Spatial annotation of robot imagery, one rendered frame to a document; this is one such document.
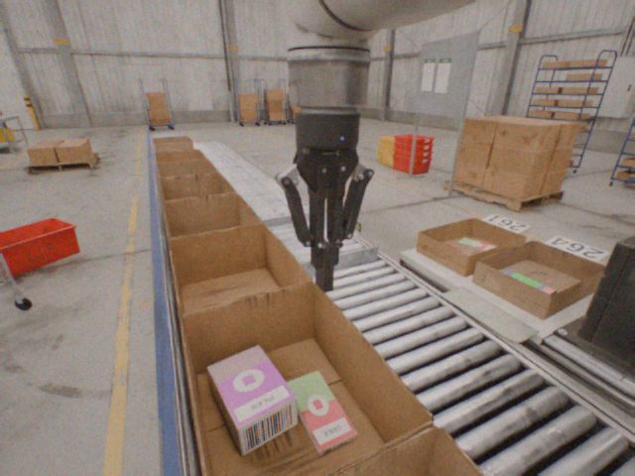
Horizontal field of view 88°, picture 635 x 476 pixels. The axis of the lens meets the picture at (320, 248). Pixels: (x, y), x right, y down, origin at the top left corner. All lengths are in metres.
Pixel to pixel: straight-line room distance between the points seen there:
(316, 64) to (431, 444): 0.48
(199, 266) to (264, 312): 0.41
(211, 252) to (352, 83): 0.81
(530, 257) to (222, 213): 1.36
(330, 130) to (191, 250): 0.78
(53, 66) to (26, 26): 1.27
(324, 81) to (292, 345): 0.62
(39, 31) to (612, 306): 16.69
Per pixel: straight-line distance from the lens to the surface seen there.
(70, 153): 8.03
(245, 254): 1.12
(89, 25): 16.55
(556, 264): 1.70
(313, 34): 0.37
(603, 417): 1.11
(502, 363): 1.11
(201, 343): 0.76
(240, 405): 0.64
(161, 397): 0.77
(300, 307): 0.78
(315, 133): 0.38
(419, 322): 1.18
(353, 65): 0.38
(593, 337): 1.30
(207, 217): 1.47
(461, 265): 1.46
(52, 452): 2.08
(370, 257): 1.50
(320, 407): 0.70
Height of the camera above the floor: 1.45
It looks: 26 degrees down
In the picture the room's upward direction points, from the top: straight up
